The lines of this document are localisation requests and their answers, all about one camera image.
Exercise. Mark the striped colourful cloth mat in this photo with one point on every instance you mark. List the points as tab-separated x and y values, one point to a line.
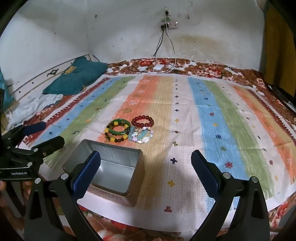
171	116

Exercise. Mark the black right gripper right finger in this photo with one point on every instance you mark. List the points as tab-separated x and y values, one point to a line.
250	220

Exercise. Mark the teal pillow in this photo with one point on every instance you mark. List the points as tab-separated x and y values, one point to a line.
80	74

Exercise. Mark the white charger on bed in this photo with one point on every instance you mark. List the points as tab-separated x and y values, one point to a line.
158	67

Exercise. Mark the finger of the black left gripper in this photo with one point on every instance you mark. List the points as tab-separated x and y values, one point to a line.
46	148
15	136

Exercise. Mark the silver metal tin box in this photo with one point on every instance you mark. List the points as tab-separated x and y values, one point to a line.
121	172

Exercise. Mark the yellow curtain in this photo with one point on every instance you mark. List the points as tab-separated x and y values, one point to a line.
279	36

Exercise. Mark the green jade bangle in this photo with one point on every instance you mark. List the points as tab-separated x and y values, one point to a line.
119	127

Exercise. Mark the white crumpled cloth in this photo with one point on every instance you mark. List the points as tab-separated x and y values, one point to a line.
32	105

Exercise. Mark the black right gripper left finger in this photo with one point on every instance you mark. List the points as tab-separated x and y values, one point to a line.
42	221

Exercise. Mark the left hand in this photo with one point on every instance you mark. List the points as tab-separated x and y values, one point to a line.
2	185

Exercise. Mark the white wall power strip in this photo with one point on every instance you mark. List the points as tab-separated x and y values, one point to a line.
171	25

